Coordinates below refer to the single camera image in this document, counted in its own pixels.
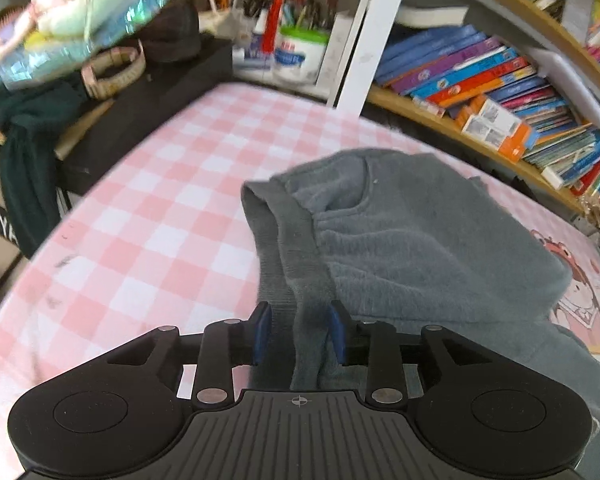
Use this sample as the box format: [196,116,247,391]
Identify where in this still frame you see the white shelf post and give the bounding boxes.
[326,0,417,117]

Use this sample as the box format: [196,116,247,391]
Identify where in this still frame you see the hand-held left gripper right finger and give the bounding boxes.
[328,300,487,406]

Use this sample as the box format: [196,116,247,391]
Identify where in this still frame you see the row of colourful books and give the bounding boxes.
[372,25,600,197]

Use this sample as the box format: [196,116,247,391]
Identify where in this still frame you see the wooden bookshelf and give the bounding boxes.
[364,0,600,217]

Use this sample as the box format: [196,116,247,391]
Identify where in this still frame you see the dark green cloth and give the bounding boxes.
[0,72,88,259]

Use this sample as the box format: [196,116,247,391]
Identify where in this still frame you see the iridescent plastic bag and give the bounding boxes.
[0,0,174,92]

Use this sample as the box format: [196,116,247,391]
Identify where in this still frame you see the dark plaid cap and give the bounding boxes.
[140,0,204,64]

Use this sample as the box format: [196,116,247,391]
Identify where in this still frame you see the cup of pens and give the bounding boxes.
[207,0,268,43]

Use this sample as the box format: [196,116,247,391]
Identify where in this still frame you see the white tub with green lid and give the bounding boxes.
[274,26,331,84]

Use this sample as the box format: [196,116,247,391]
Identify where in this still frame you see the orange and white box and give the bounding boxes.
[455,95,539,164]

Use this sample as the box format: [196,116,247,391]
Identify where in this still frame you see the grey folder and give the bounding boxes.
[525,45,600,135]

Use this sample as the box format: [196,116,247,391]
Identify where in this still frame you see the red and white bottle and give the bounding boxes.
[261,0,289,56]

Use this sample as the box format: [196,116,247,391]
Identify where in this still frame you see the black side table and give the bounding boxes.
[0,35,234,261]

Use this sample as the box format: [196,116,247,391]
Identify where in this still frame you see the grey fleece pants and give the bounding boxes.
[241,148,600,466]

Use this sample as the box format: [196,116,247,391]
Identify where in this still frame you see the pink wristwatch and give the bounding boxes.
[81,46,147,101]

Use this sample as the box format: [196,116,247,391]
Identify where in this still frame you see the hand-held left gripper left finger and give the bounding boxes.
[107,302,274,411]

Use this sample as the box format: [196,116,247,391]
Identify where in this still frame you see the pink checked bed sheet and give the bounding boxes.
[0,82,600,480]

